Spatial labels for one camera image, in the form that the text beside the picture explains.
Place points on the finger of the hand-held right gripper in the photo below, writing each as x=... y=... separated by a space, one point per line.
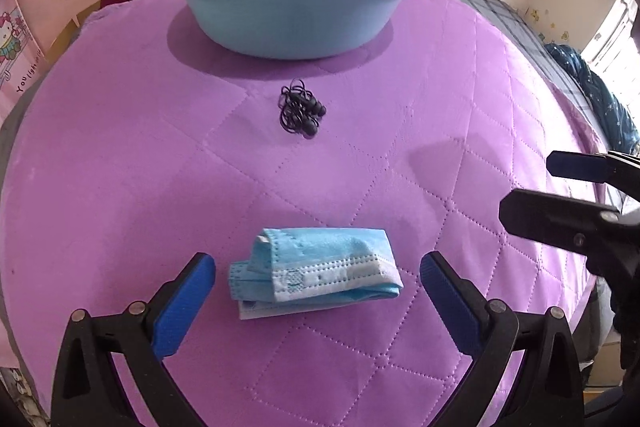
x=575 y=166
x=550 y=217

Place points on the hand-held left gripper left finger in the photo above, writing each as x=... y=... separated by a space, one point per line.
x=182 y=307

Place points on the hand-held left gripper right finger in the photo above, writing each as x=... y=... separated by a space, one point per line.
x=450 y=307

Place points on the blue face mask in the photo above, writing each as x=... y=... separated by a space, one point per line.
x=320 y=257

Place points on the blue starry cloth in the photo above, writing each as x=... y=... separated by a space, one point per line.
x=595 y=92

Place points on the grey plaid blanket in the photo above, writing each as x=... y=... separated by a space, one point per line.
x=510 y=27

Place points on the purple quilted blanket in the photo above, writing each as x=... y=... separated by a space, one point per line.
x=150 y=157

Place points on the black earphones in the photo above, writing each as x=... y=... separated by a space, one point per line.
x=300 y=112

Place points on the pink cartoon cat curtain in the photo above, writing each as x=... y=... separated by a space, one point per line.
x=15 y=57

